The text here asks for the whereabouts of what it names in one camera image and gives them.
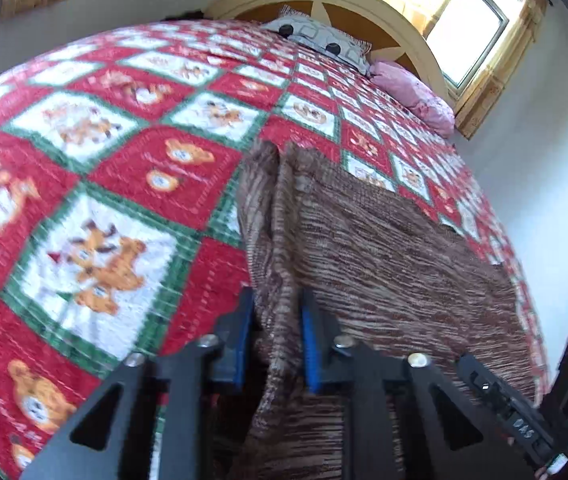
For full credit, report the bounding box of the dark object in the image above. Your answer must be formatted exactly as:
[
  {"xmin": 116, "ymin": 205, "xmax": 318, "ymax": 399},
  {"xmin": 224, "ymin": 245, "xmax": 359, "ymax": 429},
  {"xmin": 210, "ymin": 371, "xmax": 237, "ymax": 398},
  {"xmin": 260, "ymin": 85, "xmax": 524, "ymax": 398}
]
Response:
[{"xmin": 164, "ymin": 7, "xmax": 205, "ymax": 22}]

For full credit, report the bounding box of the red green printed blanket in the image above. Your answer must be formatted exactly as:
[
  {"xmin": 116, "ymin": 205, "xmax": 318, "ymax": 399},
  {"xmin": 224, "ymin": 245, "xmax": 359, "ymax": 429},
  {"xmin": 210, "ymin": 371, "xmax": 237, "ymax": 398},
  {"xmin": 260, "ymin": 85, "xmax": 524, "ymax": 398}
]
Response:
[{"xmin": 0, "ymin": 19, "xmax": 553, "ymax": 480}]

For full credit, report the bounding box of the bright window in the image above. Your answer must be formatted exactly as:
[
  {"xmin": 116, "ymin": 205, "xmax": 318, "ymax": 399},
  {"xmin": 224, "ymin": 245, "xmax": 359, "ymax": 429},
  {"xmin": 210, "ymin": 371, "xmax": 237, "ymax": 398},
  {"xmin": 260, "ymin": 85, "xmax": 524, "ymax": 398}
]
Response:
[{"xmin": 424, "ymin": 0, "xmax": 512, "ymax": 92}]

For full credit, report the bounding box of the brown knit sweater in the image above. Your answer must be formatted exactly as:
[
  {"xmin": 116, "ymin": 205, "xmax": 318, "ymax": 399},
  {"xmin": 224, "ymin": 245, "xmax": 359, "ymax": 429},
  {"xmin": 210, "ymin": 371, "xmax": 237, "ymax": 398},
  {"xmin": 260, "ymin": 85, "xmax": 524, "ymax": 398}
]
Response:
[{"xmin": 226, "ymin": 139, "xmax": 544, "ymax": 480}]

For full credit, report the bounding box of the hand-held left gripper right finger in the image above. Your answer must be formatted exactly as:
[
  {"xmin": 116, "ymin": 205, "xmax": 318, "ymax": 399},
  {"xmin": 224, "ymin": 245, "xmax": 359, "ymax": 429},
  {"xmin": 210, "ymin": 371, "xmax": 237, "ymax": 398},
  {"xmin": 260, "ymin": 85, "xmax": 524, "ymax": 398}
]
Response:
[{"xmin": 300, "ymin": 289, "xmax": 534, "ymax": 480}]

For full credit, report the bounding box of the white patterned pillow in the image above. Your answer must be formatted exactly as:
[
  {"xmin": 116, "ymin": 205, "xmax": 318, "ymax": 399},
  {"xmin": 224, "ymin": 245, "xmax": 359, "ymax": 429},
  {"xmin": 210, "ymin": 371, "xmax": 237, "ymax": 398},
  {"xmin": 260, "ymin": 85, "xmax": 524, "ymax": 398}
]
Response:
[{"xmin": 259, "ymin": 4, "xmax": 373, "ymax": 77}]

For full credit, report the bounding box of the cream wooden headboard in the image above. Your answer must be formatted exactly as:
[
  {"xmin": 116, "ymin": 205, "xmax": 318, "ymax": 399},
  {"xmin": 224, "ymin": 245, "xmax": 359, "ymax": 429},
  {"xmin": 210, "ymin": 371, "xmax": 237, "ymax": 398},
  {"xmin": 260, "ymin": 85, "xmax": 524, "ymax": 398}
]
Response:
[{"xmin": 203, "ymin": 0, "xmax": 458, "ymax": 107}]

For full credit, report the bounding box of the pink pillow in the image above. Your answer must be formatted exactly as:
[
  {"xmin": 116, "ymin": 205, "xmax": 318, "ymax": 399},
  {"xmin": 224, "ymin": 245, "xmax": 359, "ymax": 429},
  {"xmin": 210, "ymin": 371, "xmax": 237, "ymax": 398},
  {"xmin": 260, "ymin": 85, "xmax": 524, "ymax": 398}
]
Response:
[{"xmin": 369, "ymin": 60, "xmax": 457, "ymax": 139}]

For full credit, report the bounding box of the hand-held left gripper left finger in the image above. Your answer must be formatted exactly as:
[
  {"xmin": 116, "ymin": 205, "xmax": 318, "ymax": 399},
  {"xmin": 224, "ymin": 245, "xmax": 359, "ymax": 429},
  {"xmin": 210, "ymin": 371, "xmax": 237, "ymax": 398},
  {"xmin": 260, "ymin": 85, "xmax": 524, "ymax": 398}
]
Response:
[{"xmin": 19, "ymin": 287, "xmax": 257, "ymax": 480}]

